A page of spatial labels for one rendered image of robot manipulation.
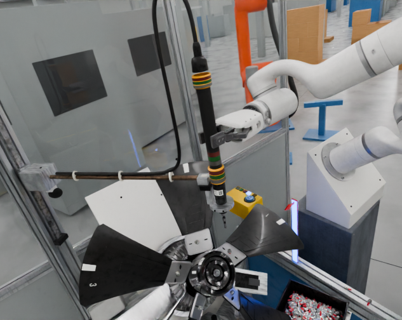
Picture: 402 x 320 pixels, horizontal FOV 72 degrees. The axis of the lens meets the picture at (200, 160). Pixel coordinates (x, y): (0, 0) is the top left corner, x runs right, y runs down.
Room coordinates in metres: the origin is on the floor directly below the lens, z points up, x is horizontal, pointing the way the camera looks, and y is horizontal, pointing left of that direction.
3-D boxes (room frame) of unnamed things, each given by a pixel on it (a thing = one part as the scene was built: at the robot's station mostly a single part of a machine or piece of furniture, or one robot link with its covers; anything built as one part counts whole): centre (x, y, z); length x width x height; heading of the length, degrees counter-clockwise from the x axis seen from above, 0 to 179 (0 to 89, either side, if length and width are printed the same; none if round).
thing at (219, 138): (0.62, -0.07, 1.59); 0.07 x 0.03 x 0.03; 125
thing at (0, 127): (0.88, 0.60, 1.48); 0.05 x 0.03 x 0.62; 160
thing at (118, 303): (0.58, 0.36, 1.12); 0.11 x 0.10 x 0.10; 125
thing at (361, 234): (1.08, -0.62, 0.47); 0.30 x 0.30 x 0.93; 36
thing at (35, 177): (0.86, 0.55, 1.47); 0.10 x 0.07 x 0.08; 70
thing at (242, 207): (1.09, -0.17, 1.02); 0.16 x 0.10 x 0.11; 35
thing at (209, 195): (0.64, -0.03, 1.43); 0.09 x 0.07 x 0.10; 69
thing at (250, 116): (0.70, -0.12, 1.59); 0.11 x 0.10 x 0.07; 125
